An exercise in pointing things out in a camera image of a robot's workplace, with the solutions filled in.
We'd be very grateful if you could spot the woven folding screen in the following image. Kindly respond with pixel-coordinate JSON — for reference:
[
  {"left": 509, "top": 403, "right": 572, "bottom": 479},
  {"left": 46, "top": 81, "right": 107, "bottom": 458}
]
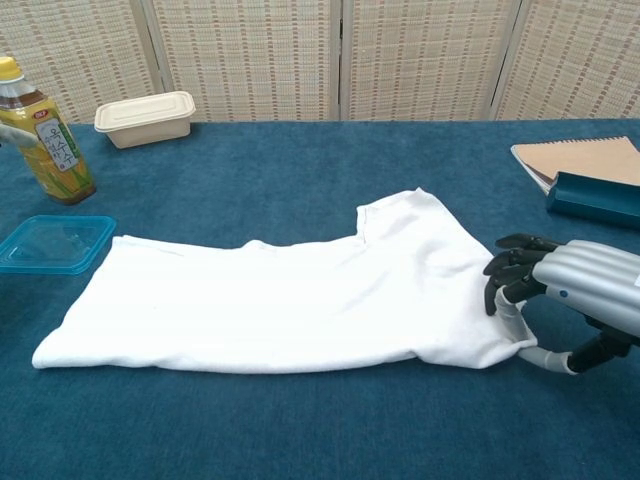
[{"left": 0, "top": 0, "right": 640, "bottom": 126}]

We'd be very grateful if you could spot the blue transparent plastic lid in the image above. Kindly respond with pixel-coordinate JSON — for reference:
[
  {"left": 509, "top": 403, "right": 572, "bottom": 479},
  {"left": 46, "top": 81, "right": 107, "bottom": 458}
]
[{"left": 0, "top": 215, "right": 118, "bottom": 276}]

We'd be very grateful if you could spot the beige lidded food container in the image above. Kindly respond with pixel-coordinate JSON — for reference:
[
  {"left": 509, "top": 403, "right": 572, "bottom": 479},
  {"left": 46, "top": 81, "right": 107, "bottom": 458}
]
[{"left": 93, "top": 91, "right": 196, "bottom": 150}]

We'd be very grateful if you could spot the white t-shirt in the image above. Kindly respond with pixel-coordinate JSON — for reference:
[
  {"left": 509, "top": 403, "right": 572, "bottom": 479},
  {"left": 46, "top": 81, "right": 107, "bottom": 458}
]
[{"left": 31, "top": 186, "right": 539, "bottom": 376}]

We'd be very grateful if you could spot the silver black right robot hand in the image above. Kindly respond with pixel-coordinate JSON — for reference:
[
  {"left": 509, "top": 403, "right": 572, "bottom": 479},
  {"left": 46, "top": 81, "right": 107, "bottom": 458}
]
[{"left": 482, "top": 233, "right": 640, "bottom": 375}]

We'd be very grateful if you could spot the yellow corn tea bottle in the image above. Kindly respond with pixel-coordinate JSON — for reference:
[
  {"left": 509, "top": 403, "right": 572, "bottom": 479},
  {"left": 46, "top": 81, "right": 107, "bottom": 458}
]
[{"left": 0, "top": 56, "right": 97, "bottom": 206}]

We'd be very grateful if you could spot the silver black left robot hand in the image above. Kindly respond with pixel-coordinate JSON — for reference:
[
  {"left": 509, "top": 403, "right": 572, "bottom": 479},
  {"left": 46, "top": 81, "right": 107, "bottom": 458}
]
[{"left": 0, "top": 123, "right": 39, "bottom": 149}]

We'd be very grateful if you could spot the brown spiral notebook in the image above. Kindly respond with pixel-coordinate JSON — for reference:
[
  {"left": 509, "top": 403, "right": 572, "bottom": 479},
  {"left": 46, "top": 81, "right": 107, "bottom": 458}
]
[{"left": 510, "top": 134, "right": 640, "bottom": 196}]

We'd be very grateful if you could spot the teal pencil case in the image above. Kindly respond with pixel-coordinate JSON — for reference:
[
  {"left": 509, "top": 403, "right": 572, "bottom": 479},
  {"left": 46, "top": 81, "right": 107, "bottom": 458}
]
[{"left": 545, "top": 170, "right": 640, "bottom": 231}]

